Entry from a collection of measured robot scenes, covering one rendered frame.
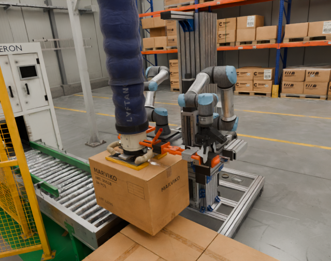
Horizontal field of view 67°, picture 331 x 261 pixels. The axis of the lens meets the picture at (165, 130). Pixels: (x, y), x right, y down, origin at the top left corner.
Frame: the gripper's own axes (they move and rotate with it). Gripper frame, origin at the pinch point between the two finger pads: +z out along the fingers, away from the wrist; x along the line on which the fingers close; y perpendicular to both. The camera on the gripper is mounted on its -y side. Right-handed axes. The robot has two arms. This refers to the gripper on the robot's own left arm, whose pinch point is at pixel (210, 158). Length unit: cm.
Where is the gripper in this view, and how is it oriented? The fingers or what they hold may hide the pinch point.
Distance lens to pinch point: 140.1
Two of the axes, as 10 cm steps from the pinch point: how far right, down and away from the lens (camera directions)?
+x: -6.4, 2.8, -7.2
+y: -7.7, -1.4, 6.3
